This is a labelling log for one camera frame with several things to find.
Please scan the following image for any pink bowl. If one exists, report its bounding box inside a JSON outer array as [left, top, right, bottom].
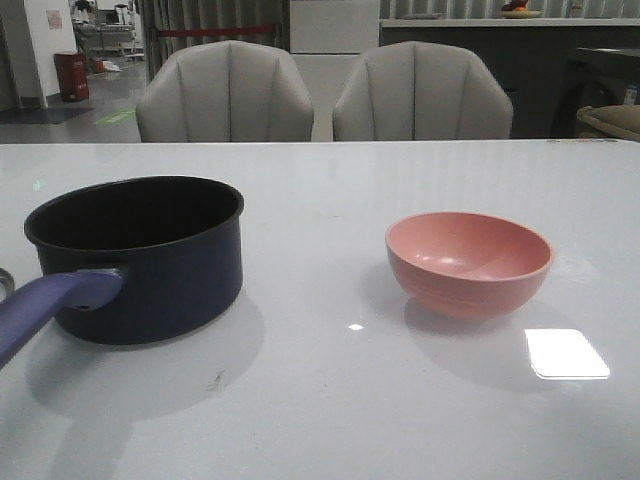
[[385, 212, 553, 320]]

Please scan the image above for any glass lid blue knob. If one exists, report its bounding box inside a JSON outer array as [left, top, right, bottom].
[[0, 268, 15, 301]]

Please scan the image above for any left grey upholstered chair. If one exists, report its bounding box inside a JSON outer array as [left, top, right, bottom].
[[136, 40, 314, 143]]

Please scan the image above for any grey upholstered chair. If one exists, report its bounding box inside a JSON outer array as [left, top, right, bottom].
[[136, 40, 314, 143], [332, 41, 514, 141]]

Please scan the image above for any right grey upholstered chair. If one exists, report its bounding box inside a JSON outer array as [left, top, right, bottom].
[[332, 41, 514, 141]]

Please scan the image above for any dark blue saucepan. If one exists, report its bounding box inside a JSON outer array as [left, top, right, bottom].
[[1, 176, 244, 362]]

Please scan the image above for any white cabinet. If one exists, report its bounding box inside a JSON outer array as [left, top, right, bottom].
[[289, 1, 380, 142]]

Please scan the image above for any red barrier belt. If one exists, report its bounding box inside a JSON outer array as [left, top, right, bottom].
[[156, 24, 278, 38]]

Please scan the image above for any dark counter with white top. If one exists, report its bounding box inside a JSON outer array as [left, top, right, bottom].
[[379, 18, 639, 139]]

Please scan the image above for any fruit plate on counter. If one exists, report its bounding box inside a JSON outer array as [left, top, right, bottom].
[[497, 0, 542, 19]]

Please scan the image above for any red bin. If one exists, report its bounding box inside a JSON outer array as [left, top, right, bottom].
[[54, 51, 90, 102]]

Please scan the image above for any beige cushion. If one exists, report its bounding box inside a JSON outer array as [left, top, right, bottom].
[[576, 105, 639, 142]]

